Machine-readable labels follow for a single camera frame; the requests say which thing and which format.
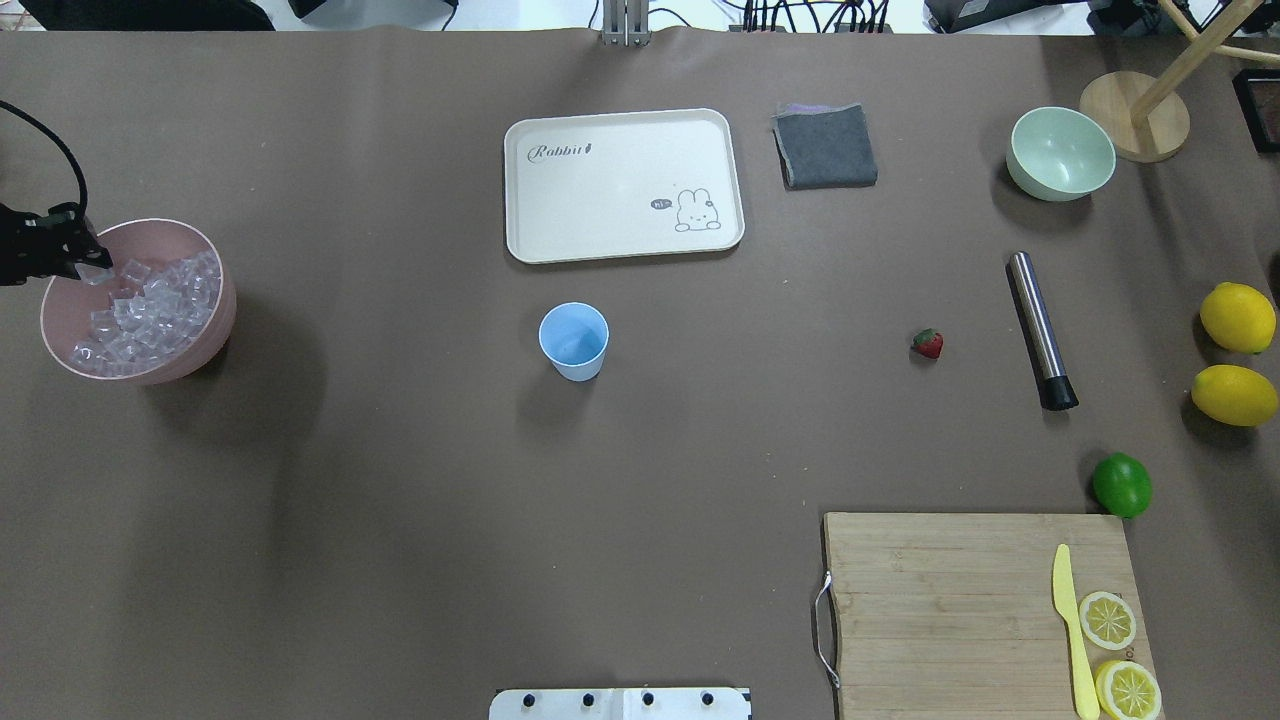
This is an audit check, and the yellow lemon far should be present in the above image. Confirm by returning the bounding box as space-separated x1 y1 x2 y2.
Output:
1190 364 1279 427

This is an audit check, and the yellow lemon near scoop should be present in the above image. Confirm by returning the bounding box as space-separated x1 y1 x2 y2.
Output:
1198 282 1277 354

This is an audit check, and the green lime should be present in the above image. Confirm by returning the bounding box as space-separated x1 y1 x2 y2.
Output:
1091 452 1155 519

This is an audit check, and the red strawberry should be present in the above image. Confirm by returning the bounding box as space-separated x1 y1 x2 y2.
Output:
911 328 945 360

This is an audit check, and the pink bowl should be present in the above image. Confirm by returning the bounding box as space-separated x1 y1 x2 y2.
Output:
40 219 237 386

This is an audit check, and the aluminium frame post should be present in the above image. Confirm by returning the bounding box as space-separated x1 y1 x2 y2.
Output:
599 0 652 47

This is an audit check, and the wooden cutting board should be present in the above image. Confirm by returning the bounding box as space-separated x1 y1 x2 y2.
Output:
822 512 1155 719

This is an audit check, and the lemon slice upper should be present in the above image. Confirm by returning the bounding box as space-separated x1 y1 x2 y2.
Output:
1078 591 1138 651

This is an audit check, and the yellow plastic knife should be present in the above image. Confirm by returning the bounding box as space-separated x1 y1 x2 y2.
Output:
1051 544 1101 719

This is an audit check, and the cream rabbit tray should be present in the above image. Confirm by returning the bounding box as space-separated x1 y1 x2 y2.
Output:
503 108 746 265

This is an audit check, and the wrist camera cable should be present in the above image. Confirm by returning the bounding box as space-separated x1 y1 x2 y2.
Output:
0 100 91 217

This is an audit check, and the wooden glass stand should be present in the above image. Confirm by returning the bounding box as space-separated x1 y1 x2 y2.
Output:
1079 1 1279 163

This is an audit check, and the mint green bowl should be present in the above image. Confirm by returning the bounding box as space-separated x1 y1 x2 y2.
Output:
1005 106 1117 202

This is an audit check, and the steel muddler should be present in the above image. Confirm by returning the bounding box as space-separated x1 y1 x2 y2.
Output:
1006 251 1079 413

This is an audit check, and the light blue cup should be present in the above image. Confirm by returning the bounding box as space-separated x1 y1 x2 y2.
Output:
538 302 611 382

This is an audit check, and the pile of ice cubes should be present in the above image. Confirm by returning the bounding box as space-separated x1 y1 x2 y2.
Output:
65 250 221 378

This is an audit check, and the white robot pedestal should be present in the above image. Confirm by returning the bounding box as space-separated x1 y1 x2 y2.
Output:
488 685 753 719

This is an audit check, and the grey folded cloth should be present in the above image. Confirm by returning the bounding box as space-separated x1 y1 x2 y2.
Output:
771 102 879 190

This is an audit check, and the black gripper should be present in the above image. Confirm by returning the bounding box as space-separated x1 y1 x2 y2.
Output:
1 202 114 286

